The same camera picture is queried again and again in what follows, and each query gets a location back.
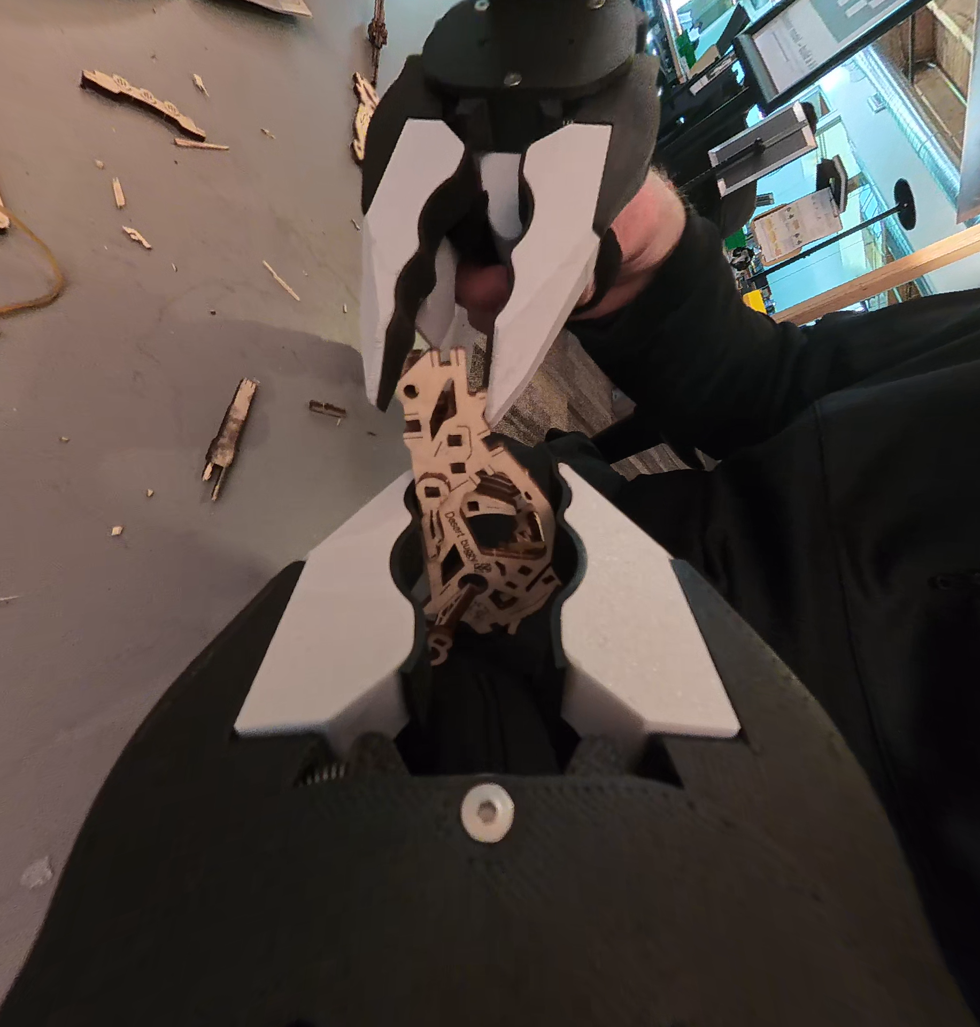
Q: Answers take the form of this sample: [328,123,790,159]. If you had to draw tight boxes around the person's right forearm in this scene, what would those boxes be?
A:
[566,209,828,466]

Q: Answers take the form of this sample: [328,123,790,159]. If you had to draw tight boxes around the person's dark clothing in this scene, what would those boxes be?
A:
[538,281,980,1027]

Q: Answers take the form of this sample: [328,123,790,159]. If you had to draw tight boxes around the person's right hand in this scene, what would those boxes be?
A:
[564,171,691,320]

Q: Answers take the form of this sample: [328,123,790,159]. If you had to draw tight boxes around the computer monitor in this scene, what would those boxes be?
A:
[734,0,932,105]

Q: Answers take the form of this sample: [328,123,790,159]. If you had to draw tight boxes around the wooden building post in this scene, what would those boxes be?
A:
[774,212,980,326]

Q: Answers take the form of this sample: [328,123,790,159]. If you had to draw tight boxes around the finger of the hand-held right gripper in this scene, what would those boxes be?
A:
[488,120,616,428]
[358,117,468,410]

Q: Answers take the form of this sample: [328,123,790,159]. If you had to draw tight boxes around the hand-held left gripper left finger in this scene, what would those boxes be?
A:
[233,469,427,776]

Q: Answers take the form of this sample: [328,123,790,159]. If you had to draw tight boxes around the small wooden frame part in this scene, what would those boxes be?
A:
[350,71,382,162]

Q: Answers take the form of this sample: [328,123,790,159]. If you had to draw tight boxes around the scattered wood scraps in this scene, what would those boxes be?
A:
[0,72,350,603]

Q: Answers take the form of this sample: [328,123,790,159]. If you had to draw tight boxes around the thin wooden lever part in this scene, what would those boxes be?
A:
[201,377,260,502]

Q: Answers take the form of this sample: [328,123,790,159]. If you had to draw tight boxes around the wooden buggy model assembly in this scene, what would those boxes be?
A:
[393,345,561,667]

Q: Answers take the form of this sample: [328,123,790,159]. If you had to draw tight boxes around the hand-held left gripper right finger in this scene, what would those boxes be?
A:
[552,464,743,776]

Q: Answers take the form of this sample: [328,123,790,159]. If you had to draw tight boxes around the curved notched wooden strip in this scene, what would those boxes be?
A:
[81,68,207,141]

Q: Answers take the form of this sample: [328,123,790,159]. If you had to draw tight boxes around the tan rubber band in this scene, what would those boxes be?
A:
[0,201,66,318]

